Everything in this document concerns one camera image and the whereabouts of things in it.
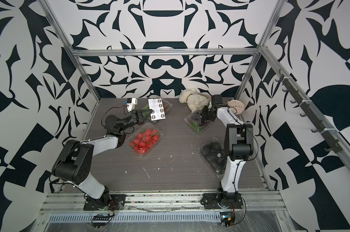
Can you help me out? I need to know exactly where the white sticker sheet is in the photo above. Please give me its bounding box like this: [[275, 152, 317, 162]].
[[148, 98, 166, 121]]

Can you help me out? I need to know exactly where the strawberry clamshell box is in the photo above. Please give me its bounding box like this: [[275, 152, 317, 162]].
[[127, 123, 162, 156]]

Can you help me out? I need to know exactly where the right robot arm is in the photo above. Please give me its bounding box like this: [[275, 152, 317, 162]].
[[201, 95, 254, 202]]

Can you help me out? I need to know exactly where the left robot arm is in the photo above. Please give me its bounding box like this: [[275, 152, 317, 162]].
[[52, 109, 152, 208]]

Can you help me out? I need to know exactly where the green and red grape box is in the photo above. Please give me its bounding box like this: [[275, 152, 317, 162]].
[[143, 97, 172, 122]]

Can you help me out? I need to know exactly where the purple grape clamshell box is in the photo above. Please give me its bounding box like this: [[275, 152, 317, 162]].
[[184, 111, 213, 133]]

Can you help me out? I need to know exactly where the cream plush toy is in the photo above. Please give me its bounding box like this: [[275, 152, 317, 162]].
[[179, 89, 211, 113]]

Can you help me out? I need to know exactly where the avocado clamshell box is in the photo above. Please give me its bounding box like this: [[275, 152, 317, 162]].
[[199, 137, 227, 175]]

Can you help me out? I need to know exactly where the right circuit board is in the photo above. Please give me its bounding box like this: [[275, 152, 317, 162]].
[[220, 212, 235, 227]]

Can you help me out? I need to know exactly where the circuit board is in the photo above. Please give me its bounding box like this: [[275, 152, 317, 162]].
[[220, 212, 235, 227], [91, 215, 112, 228]]

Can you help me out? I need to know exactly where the left circuit board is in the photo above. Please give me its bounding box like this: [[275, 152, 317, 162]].
[[91, 215, 112, 228]]

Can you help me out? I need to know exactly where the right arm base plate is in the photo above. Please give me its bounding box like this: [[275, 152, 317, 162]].
[[200, 192, 244, 209]]

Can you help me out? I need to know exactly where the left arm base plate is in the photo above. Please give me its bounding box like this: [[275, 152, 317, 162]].
[[83, 194, 127, 211]]

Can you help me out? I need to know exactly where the black wall hook rail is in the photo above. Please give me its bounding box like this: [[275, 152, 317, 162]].
[[277, 69, 344, 153]]

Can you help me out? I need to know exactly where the aluminium frame rail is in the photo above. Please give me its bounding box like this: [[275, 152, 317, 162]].
[[40, 189, 287, 213]]

